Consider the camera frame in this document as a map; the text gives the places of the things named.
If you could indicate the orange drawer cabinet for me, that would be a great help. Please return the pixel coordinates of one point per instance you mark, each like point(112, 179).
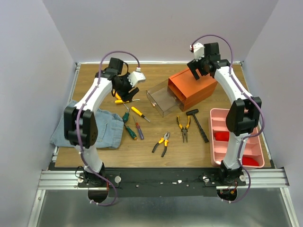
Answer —
point(189, 90)

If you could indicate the clear bottom drawer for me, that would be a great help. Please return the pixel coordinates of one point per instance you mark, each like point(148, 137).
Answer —
point(182, 106)

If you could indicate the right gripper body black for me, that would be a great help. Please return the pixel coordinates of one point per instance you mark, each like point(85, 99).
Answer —
point(194, 66)

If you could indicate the pink compartment tray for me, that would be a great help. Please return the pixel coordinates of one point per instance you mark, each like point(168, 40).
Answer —
point(218, 149)

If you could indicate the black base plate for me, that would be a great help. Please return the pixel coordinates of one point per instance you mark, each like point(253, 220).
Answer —
point(158, 182)

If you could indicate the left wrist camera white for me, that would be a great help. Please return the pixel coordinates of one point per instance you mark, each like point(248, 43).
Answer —
point(136, 77)

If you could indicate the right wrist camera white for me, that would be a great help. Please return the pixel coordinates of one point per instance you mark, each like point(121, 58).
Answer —
point(198, 50)

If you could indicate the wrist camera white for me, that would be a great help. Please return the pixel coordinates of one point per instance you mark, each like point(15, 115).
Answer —
point(136, 77)
point(198, 50)

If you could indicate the red blue screwdriver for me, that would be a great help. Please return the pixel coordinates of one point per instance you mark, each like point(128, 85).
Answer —
point(138, 129)

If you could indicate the orange combination pliers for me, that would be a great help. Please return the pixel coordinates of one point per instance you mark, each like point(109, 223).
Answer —
point(164, 140)

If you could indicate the red cloth in tray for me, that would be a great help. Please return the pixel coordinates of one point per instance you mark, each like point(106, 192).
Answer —
point(222, 136)

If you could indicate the clear drawer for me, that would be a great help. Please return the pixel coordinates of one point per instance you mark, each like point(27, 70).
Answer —
point(182, 106)
point(163, 99)

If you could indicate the clear top drawer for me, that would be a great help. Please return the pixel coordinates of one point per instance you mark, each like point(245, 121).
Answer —
point(163, 99)

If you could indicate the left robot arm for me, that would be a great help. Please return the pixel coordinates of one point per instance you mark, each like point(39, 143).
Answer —
point(80, 127)

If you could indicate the green orange screwdriver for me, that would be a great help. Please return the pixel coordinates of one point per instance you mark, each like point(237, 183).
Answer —
point(131, 132)

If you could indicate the red cloth near tray front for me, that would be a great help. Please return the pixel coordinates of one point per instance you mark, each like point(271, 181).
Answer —
point(248, 161)

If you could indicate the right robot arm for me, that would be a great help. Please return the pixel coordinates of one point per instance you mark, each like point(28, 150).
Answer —
point(243, 115)

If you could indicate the black rubber mallet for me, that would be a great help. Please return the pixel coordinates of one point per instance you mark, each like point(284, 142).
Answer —
point(193, 113)

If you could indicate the yellow long nose pliers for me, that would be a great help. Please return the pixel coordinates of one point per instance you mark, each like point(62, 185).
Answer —
point(184, 129)

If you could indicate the aluminium rail frame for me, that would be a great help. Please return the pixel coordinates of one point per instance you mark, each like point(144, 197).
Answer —
point(264, 178)

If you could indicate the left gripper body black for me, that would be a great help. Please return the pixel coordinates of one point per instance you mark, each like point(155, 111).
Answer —
point(124, 85)

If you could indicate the yellow screwdriver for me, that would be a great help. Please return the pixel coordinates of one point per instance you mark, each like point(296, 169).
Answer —
point(135, 110)
point(125, 102)

